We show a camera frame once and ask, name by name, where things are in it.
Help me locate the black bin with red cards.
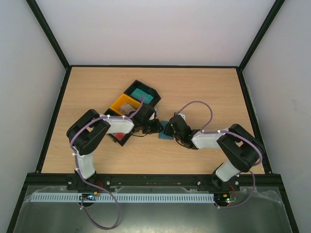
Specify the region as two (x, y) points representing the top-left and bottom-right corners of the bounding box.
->
(104, 108), (134, 146)

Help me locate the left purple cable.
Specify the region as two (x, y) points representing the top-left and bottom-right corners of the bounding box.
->
(69, 94), (146, 230)

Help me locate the black metal frame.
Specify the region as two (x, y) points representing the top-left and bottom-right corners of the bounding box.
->
(7, 0), (299, 233)

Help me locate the teal card stack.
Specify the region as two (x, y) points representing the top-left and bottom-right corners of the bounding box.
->
(131, 88), (154, 104)

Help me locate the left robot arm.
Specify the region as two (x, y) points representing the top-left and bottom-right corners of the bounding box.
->
(66, 104), (164, 180)

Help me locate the yellow bin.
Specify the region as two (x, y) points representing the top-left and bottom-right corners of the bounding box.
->
(110, 94), (140, 115)

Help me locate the black bin with teal cards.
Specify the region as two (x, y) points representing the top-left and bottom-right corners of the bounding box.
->
(124, 80), (161, 107)

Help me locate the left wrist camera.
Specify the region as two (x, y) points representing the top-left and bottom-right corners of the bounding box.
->
(149, 108), (158, 120)

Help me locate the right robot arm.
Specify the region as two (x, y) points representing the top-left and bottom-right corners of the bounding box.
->
(163, 114), (265, 190)

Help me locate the teal card holder wallet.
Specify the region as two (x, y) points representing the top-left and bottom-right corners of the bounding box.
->
(158, 120), (174, 140)

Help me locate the white floral card stack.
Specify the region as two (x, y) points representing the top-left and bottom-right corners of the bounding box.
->
(119, 103), (135, 115)

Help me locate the white slotted cable duct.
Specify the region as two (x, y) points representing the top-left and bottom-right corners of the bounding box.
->
(29, 193), (215, 203)

